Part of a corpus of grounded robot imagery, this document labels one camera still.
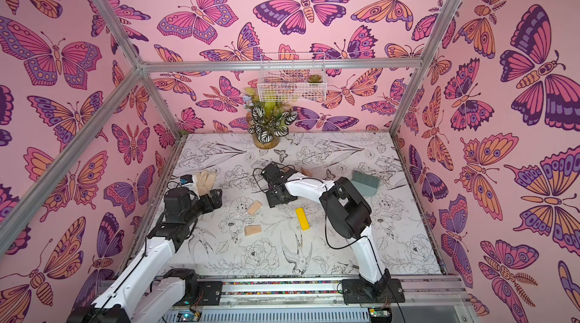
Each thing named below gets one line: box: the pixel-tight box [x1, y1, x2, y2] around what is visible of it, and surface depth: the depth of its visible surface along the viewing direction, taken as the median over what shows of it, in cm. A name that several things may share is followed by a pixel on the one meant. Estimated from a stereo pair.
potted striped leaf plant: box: [242, 87, 298, 150], surface depth 99 cm
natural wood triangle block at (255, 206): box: [246, 200, 263, 216], surface depth 96 cm
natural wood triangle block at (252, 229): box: [243, 224, 263, 237], surface depth 89 cm
